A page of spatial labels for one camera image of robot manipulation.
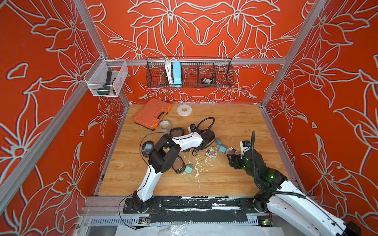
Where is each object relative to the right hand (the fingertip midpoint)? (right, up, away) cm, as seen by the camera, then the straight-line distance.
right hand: (230, 155), depth 79 cm
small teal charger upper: (-3, +5, +13) cm, 14 cm away
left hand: (-22, +5, +17) cm, 28 cm away
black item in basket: (-11, +44, +16) cm, 48 cm away
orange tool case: (-51, +23, +28) cm, 63 cm away
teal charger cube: (-1, +1, +13) cm, 13 cm away
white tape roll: (-26, +27, +35) cm, 51 cm away
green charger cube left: (-23, -9, +5) cm, 25 cm away
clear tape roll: (-40, +15, +27) cm, 51 cm away
